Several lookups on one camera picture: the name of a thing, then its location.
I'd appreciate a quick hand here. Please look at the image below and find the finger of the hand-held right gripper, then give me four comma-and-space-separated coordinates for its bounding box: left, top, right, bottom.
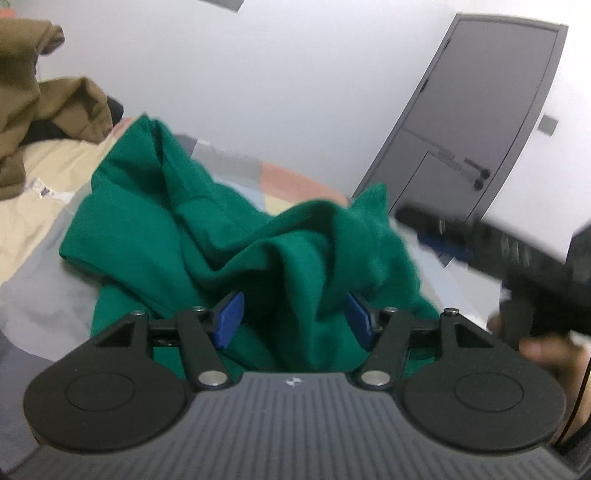
394, 204, 476, 265

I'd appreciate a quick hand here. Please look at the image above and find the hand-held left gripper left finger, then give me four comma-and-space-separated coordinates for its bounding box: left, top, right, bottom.
95, 291, 246, 390

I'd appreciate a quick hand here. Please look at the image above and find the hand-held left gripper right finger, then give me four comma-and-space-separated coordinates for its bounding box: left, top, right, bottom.
345, 292, 493, 391

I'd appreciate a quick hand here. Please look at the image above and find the green hoodie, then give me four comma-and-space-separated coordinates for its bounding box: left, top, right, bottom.
59, 114, 444, 372

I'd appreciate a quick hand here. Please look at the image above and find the person's right hand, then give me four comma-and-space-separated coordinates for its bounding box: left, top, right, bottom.
488, 315, 591, 445

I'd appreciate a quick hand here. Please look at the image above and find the grey door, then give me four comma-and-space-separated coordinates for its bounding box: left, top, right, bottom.
352, 13, 570, 268

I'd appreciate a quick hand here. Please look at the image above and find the patchwork blanket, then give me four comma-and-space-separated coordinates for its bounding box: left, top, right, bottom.
0, 115, 513, 370

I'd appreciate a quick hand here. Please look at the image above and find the white fabric label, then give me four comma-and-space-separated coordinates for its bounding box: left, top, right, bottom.
25, 178, 75, 204

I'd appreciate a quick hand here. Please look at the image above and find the black garment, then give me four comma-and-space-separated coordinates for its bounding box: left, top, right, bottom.
23, 95, 125, 145

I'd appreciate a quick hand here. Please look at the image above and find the brown garment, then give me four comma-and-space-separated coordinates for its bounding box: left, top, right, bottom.
0, 18, 114, 201

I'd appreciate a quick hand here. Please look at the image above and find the black door handle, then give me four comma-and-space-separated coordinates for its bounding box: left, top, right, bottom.
463, 158, 491, 181

